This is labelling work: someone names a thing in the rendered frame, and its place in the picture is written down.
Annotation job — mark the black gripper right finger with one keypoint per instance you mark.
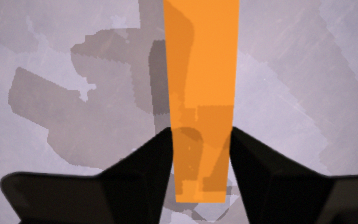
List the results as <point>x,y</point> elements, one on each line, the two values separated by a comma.
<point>278,190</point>

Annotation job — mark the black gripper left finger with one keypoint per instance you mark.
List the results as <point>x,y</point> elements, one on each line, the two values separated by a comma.
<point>129,192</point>

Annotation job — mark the orange bar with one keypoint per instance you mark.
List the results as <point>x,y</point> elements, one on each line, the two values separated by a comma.
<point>201,50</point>

